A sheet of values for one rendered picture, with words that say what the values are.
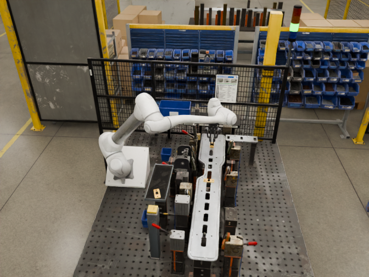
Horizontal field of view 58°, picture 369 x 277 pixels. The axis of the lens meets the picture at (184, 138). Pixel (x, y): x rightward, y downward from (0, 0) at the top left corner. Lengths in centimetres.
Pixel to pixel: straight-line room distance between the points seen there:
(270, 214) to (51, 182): 269
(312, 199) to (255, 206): 139
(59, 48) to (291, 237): 358
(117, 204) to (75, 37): 245
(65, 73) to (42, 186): 154
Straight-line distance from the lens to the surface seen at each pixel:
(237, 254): 219
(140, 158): 301
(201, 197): 246
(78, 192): 414
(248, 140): 308
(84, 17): 449
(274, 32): 315
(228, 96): 332
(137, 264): 248
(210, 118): 256
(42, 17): 470
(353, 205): 425
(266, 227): 273
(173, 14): 921
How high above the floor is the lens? 270
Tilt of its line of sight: 34 degrees down
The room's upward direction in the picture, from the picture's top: straight up
